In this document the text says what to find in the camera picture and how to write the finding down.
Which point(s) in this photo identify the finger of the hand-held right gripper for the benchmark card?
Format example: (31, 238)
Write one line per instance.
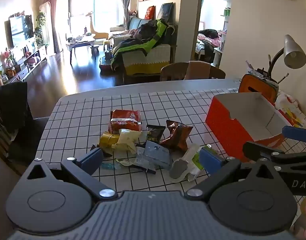
(296, 133)
(260, 151)

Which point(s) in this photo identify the upright paint brush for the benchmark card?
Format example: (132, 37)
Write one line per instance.
(269, 61)

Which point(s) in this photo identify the orange cardboard shoe box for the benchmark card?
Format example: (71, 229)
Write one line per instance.
(225, 127)

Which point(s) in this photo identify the green and white snack packet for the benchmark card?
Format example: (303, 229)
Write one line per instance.
(196, 159)

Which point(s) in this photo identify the pale yellow snack packet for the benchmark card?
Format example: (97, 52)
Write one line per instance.
(125, 138)

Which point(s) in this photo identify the orange and green pen holder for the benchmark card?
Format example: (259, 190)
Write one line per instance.
(252, 82)

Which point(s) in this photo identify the flat screen television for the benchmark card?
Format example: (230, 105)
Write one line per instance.
(19, 30)

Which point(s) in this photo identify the brown crinkled snack packet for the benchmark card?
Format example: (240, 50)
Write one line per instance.
(176, 135)

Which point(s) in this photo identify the black chair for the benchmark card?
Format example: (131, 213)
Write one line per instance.
(13, 105)

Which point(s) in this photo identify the dark leather sofa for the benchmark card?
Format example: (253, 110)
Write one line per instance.
(135, 22)

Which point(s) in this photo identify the giraffe figurine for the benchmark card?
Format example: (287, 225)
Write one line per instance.
(90, 21)

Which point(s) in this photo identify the teal candy wrapper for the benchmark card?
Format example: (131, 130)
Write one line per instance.
(109, 166)

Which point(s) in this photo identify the dark shiny cushion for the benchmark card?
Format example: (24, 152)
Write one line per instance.
(165, 11)

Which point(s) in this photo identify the small cream wrapper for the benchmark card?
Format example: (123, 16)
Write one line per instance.
(125, 163)

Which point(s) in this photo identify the colourful printed cloth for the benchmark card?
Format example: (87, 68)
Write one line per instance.
(290, 110)

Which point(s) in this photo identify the white packet with grey patch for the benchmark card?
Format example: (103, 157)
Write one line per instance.
(179, 167)

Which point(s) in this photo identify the green and black jacket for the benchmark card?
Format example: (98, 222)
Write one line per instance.
(153, 40)

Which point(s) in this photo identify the checkered tablecloth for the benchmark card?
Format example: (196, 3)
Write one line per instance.
(80, 120)

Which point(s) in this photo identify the red snack packet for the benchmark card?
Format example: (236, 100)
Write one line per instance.
(124, 120)

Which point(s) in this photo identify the pink towel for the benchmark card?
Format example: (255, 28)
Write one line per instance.
(197, 70)

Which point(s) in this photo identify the blue-grey snack packet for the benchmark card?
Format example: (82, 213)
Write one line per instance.
(156, 153)

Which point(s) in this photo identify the dark red curtain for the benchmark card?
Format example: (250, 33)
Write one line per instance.
(54, 17)

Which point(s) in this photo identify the pink flower arrangement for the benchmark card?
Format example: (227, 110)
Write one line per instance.
(7, 57)

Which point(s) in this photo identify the cluttered bed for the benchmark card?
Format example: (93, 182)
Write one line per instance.
(210, 40)

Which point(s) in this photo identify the white wall shelf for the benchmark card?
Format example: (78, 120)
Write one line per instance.
(227, 10)

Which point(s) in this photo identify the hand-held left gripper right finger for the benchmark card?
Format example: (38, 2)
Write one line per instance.
(210, 160)

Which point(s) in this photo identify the small black snack packet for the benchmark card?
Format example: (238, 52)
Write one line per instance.
(155, 133)

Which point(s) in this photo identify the slanted paint brush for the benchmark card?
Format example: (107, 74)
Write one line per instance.
(283, 78)

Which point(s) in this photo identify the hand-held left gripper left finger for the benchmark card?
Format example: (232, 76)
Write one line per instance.
(91, 160)

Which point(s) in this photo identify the grey window curtain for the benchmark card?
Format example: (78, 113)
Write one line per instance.
(124, 0)

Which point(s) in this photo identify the wooden chair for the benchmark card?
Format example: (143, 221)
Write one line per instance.
(173, 71)

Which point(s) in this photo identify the grey gooseneck desk lamp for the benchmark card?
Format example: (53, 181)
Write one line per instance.
(292, 52)

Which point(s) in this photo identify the gold snack packet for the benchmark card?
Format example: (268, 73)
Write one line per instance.
(106, 140)

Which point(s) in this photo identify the red cushion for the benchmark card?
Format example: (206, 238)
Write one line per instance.
(150, 12)

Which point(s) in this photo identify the tall green houseplant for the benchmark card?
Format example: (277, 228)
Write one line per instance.
(40, 27)

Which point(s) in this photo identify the white television cabinet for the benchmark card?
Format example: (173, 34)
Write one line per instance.
(30, 65)

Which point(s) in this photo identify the beige crochet sofa cover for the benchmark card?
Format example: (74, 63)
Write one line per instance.
(148, 60)

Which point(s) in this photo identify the wooden coffee table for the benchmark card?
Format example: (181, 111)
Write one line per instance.
(79, 42)

